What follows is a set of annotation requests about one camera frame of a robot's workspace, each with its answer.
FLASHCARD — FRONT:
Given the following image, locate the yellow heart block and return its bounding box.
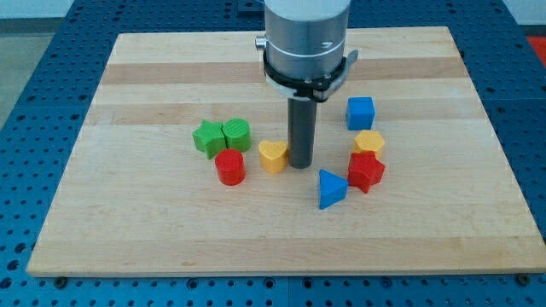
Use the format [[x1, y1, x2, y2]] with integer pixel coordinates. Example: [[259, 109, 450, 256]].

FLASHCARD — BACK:
[[258, 140, 288, 174]]

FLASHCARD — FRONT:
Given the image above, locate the red cylinder block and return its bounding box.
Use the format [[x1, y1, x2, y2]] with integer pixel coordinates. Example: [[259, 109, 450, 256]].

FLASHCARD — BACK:
[[214, 148, 246, 186]]

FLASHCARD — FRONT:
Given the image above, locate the green star block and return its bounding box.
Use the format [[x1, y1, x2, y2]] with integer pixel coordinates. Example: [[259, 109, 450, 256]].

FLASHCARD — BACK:
[[192, 120, 227, 159]]

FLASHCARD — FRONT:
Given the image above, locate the wooden board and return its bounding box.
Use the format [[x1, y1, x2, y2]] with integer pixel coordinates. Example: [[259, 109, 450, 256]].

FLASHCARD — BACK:
[[27, 26, 545, 277]]

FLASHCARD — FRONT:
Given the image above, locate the blue cube block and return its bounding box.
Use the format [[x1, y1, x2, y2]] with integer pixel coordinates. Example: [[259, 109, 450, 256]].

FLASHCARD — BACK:
[[346, 96, 375, 130]]

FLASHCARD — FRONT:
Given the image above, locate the blue triangle block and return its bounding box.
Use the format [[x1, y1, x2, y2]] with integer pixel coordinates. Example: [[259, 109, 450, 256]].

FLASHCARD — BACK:
[[319, 170, 348, 210]]

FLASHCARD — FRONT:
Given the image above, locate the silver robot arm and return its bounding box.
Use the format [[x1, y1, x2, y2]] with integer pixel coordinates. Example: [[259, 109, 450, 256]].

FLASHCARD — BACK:
[[255, 0, 358, 102]]

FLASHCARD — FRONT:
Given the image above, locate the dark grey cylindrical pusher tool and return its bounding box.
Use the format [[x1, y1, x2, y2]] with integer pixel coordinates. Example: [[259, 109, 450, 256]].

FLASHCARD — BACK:
[[288, 99, 317, 169]]

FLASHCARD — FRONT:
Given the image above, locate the green circle block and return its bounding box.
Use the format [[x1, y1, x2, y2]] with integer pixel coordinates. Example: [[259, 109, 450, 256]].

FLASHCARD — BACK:
[[223, 118, 252, 152]]

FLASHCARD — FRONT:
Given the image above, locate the yellow hexagon block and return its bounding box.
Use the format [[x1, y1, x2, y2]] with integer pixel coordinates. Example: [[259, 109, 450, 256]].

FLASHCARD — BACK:
[[352, 130, 386, 159]]

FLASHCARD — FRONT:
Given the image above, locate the red star block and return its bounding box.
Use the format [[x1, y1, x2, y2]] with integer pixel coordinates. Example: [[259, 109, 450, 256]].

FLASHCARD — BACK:
[[347, 152, 386, 194]]

